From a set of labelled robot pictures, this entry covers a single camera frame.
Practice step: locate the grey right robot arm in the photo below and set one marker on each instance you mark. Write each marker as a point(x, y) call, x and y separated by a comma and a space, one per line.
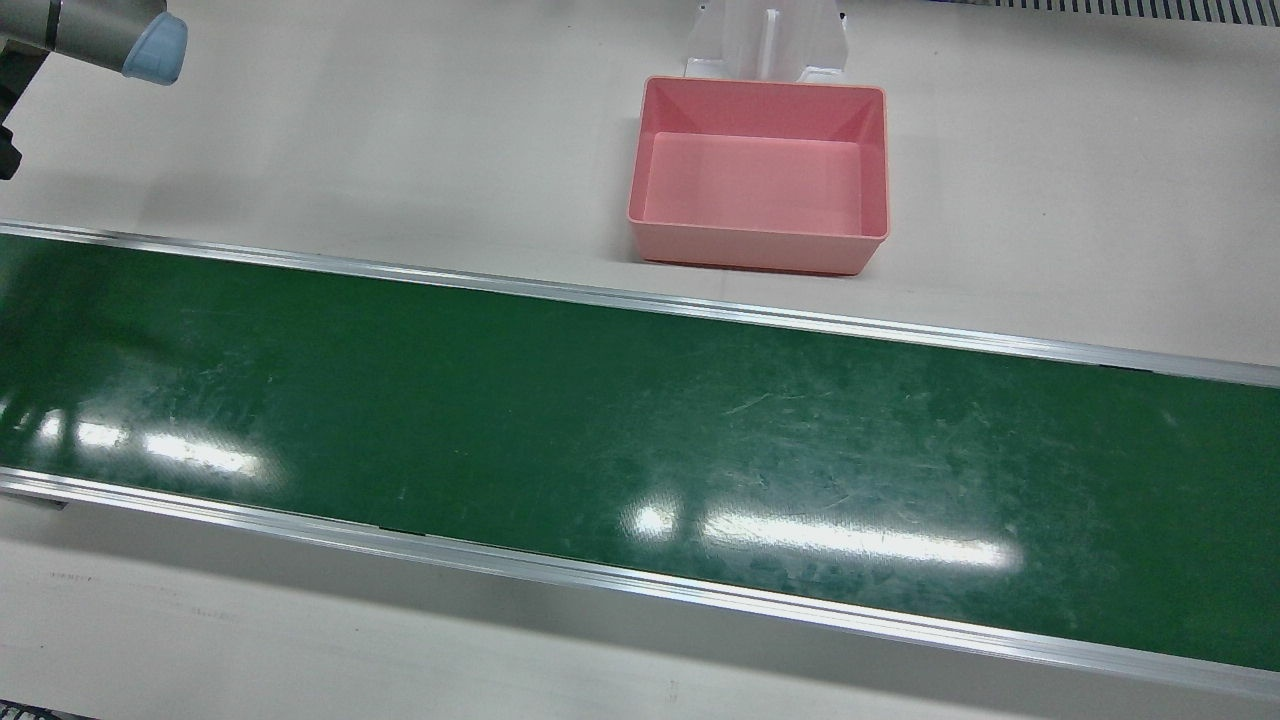
point(90, 30)

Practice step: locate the white pedestal stand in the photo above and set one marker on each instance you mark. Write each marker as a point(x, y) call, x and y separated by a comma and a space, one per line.
point(735, 40)

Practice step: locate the pink plastic box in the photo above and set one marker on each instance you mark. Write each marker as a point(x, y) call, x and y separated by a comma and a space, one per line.
point(760, 190)

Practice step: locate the aluminium conveyor side rail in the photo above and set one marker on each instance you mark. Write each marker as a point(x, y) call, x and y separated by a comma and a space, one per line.
point(640, 298)
point(640, 582)

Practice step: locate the green conveyor belt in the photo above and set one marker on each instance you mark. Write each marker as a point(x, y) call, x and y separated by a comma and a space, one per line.
point(600, 430)

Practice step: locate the grey slatted metal panel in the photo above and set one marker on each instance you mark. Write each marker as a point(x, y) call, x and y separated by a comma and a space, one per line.
point(1120, 8)

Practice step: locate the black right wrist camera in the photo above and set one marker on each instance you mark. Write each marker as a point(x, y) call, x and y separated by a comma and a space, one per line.
point(6, 152)

